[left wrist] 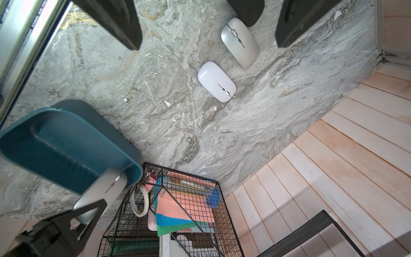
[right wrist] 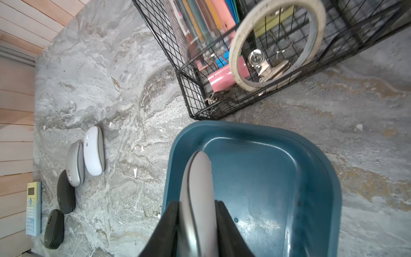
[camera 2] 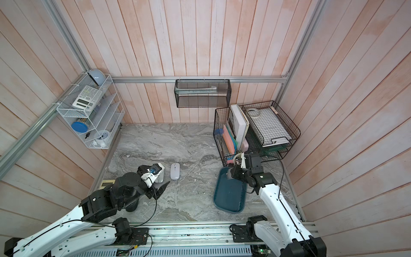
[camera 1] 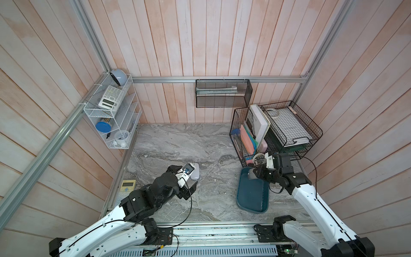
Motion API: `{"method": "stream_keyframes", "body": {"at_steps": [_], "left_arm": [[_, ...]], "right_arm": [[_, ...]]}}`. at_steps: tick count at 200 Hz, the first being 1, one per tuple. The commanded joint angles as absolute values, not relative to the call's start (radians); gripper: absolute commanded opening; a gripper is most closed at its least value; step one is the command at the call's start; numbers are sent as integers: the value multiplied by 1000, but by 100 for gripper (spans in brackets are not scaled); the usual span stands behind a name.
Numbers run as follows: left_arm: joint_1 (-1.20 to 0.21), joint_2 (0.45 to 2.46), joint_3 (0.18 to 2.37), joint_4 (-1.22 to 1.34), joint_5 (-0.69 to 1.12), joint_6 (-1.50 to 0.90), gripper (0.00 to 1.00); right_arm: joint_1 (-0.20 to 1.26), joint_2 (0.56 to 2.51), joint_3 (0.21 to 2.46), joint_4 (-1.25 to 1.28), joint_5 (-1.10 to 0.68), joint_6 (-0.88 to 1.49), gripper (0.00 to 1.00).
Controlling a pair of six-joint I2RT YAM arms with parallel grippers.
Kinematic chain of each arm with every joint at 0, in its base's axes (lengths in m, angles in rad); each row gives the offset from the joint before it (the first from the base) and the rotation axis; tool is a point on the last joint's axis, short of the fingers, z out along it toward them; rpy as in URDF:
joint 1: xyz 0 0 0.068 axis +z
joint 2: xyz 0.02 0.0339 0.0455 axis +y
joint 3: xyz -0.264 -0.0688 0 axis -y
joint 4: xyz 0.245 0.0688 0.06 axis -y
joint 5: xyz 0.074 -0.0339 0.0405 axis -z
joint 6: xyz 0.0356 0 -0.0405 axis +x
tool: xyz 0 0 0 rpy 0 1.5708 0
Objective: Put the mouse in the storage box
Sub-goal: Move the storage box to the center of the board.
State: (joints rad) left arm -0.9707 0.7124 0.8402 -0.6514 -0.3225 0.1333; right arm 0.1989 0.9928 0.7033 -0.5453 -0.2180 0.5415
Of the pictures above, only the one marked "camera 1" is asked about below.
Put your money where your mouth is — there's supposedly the blue lid pencil jar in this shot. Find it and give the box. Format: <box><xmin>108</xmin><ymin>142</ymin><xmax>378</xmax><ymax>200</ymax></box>
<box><xmin>95</xmin><ymin>118</ymin><xmax>112</xmax><ymax>133</ymax></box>

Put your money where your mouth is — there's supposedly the blue grey round speaker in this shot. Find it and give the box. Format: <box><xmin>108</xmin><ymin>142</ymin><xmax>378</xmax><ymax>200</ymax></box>
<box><xmin>110</xmin><ymin>69</ymin><xmax>128</xmax><ymax>87</ymax></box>

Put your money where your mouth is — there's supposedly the black wire file rack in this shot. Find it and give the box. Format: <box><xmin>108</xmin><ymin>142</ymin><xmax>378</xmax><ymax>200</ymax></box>
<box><xmin>230</xmin><ymin>108</ymin><xmax>279</xmax><ymax>167</ymax></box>

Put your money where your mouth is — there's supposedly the white wire wall shelf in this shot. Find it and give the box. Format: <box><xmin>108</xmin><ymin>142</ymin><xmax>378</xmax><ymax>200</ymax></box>
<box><xmin>83</xmin><ymin>73</ymin><xmax>142</xmax><ymax>149</ymax></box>

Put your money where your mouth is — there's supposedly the tape roll by rack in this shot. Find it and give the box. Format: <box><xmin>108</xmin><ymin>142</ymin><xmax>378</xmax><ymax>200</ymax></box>
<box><xmin>252</xmin><ymin>153</ymin><xmax>266</xmax><ymax>166</ymax></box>

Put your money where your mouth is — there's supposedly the white desk calculator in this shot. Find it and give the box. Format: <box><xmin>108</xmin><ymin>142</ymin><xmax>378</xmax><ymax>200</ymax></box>
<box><xmin>98</xmin><ymin>86</ymin><xmax>125</xmax><ymax>112</ymax></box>

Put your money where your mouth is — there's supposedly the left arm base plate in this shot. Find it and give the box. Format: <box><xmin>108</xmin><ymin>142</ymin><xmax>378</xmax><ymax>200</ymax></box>
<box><xmin>142</xmin><ymin>227</ymin><xmax>173</xmax><ymax>245</ymax></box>

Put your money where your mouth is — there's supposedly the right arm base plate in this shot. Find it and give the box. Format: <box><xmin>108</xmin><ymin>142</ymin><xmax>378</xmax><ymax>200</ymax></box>
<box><xmin>254</xmin><ymin>224</ymin><xmax>283</xmax><ymax>243</ymax></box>

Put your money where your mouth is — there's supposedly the pink folder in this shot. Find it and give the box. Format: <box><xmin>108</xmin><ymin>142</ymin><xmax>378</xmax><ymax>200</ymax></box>
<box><xmin>240</xmin><ymin>125</ymin><xmax>255</xmax><ymax>155</ymax></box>

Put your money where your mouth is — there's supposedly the yellow calculator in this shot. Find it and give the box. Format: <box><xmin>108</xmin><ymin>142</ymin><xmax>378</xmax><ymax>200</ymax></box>
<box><xmin>118</xmin><ymin>180</ymin><xmax>137</xmax><ymax>199</ymax></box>

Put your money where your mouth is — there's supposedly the white computer mouse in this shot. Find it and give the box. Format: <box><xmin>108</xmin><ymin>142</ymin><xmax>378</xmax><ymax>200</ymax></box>
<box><xmin>190</xmin><ymin>163</ymin><xmax>200</xmax><ymax>181</ymax></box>

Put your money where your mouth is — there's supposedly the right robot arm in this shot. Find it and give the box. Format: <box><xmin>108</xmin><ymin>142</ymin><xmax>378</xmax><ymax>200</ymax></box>
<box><xmin>250</xmin><ymin>153</ymin><xmax>375</xmax><ymax>257</ymax></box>

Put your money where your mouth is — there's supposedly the teal plastic storage tray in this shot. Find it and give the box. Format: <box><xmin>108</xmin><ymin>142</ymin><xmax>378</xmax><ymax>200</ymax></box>
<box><xmin>236</xmin><ymin>167</ymin><xmax>269</xmax><ymax>214</ymax></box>

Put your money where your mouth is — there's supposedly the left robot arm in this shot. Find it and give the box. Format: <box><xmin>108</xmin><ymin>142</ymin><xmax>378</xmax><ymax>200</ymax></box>
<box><xmin>49</xmin><ymin>163</ymin><xmax>200</xmax><ymax>257</ymax></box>

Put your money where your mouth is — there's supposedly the black mesh wall basket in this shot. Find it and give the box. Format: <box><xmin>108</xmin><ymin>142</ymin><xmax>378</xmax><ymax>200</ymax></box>
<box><xmin>195</xmin><ymin>79</ymin><xmax>253</xmax><ymax>108</ymax></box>

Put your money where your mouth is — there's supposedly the black wire paper tray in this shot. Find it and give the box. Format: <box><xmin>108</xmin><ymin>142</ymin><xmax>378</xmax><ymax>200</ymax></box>
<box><xmin>260</xmin><ymin>101</ymin><xmax>323</xmax><ymax>160</ymax></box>

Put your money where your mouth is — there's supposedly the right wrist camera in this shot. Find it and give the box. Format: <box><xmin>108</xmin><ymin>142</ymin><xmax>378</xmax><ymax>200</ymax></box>
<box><xmin>264</xmin><ymin>153</ymin><xmax>275</xmax><ymax>170</ymax></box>

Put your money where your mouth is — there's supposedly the white grid notepad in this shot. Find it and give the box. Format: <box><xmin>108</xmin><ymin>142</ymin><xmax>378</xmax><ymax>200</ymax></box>
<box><xmin>265</xmin><ymin>108</ymin><xmax>313</xmax><ymax>147</ymax></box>

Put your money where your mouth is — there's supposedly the silver mouse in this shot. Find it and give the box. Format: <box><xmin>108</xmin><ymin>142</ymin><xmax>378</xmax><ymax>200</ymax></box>
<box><xmin>247</xmin><ymin>168</ymin><xmax>258</xmax><ymax>180</ymax></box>

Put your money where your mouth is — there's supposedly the white thick book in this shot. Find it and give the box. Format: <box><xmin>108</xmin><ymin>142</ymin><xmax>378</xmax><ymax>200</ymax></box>
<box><xmin>245</xmin><ymin>105</ymin><xmax>271</xmax><ymax>149</ymax></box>

